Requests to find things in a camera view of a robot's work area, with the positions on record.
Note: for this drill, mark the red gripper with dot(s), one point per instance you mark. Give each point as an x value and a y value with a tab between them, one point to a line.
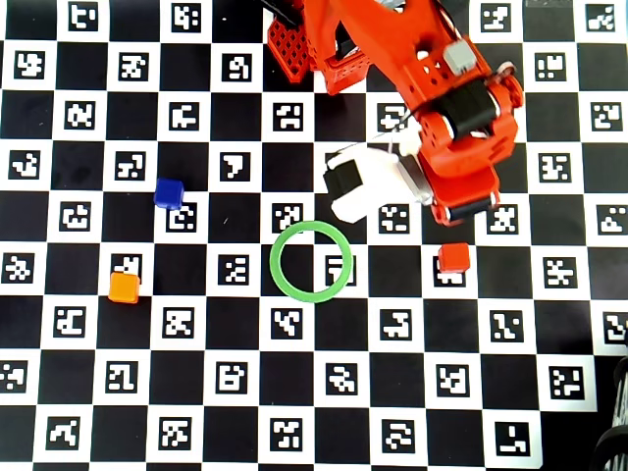
466	212

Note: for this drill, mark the red cube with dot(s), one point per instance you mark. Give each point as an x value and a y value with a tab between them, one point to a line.
454	257

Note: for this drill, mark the blue cube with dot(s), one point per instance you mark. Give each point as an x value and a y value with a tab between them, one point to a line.
169	193

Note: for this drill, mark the orange cube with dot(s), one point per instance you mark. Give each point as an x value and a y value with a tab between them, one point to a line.
123	287

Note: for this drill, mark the red robot arm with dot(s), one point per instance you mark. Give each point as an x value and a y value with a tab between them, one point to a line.
382	44

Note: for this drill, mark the black white marker checkerboard mat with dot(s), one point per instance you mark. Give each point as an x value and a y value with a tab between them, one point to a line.
235	230

